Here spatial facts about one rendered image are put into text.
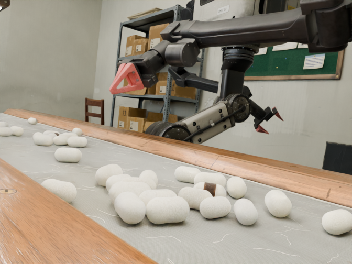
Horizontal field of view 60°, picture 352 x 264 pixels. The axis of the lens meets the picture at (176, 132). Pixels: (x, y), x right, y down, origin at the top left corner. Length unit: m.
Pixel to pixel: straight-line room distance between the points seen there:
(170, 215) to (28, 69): 4.99
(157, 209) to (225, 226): 0.06
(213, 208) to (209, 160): 0.26
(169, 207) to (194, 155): 0.32
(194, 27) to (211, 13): 0.38
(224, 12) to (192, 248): 0.96
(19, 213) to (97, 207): 0.10
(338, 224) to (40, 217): 0.22
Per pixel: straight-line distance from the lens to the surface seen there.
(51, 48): 5.30
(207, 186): 0.31
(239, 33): 0.71
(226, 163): 0.50
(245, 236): 0.25
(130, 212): 0.23
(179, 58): 0.73
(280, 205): 0.30
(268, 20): 0.69
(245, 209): 0.26
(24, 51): 5.18
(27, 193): 0.22
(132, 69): 0.73
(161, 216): 0.23
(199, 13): 1.23
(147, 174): 0.32
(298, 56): 2.64
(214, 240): 0.23
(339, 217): 0.29
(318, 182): 0.44
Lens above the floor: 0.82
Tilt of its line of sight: 3 degrees down
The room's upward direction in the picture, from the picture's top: 6 degrees clockwise
